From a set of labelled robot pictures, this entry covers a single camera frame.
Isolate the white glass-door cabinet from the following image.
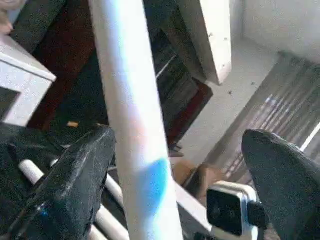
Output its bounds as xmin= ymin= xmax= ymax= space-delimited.
xmin=0 ymin=31 xmax=58 ymax=128

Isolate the brown cardboard box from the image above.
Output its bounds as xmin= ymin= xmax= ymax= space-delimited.
xmin=171 ymin=159 xmax=213 ymax=195

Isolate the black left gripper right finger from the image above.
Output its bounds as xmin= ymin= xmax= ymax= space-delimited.
xmin=241 ymin=128 xmax=320 ymax=240

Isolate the grey pleated curtain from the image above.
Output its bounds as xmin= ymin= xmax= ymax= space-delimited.
xmin=207 ymin=56 xmax=320 ymax=183

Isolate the dark wooden shelf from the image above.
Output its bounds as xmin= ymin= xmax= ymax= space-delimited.
xmin=147 ymin=14 xmax=215 ymax=153

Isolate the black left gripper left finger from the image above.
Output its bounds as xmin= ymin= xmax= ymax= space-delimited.
xmin=9 ymin=124 xmax=118 ymax=240

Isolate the white furniture block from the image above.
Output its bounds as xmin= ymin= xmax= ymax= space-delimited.
xmin=174 ymin=0 xmax=234 ymax=86

